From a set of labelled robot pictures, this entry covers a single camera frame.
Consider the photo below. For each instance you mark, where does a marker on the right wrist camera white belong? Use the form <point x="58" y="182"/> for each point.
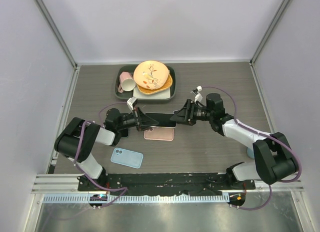
<point x="197" y="93"/>

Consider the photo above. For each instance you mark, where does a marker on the white square plate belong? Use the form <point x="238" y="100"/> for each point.
<point x="165" y="94"/>

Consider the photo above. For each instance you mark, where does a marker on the white phone black screen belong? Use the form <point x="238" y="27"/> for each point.
<point x="164" y="119"/>

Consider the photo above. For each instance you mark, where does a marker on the pink phone case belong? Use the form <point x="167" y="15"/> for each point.
<point x="159" y="133"/>

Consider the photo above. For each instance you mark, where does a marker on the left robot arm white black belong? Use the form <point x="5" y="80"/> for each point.
<point x="76" y="141"/>

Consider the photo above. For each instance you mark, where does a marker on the light blue cup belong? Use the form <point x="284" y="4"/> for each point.
<point x="250" y="153"/>

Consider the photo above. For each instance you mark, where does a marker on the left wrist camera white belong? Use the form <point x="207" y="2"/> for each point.
<point x="131" y="103"/>

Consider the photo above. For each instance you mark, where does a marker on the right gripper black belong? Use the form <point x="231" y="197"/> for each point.
<point x="186" y="114"/>

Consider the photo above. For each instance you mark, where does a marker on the dark green tray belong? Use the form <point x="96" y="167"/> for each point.
<point x="126" y="95"/>

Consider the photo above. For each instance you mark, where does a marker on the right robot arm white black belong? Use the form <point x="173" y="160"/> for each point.
<point x="274" y="161"/>

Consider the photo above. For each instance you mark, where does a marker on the green phone black screen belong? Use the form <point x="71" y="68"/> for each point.
<point x="124" y="133"/>

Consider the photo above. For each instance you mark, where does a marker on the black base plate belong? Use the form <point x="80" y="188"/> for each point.
<point x="174" y="184"/>

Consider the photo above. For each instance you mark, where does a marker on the light blue phone case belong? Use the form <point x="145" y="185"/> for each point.
<point x="127" y="158"/>

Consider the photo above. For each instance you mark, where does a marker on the peach floral plate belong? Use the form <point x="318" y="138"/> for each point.
<point x="151" y="74"/>

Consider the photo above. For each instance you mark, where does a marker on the pink mug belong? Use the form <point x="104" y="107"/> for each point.
<point x="126" y="82"/>

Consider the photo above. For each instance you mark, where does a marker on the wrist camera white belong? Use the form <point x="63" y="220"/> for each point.
<point x="197" y="93"/>
<point x="131" y="103"/>

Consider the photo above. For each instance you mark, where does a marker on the white slotted cable duct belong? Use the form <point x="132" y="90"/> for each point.
<point x="88" y="198"/>

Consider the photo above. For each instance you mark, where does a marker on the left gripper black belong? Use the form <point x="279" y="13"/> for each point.
<point x="144" y="121"/>

